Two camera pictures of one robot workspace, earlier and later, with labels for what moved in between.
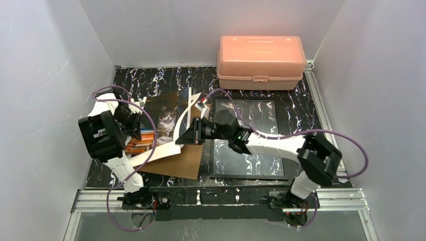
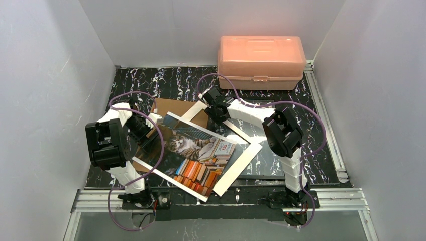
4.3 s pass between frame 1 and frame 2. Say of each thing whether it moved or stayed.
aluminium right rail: stayed
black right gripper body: moved
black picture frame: moved
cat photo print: moved
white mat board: moved
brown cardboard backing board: moved
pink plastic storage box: stayed
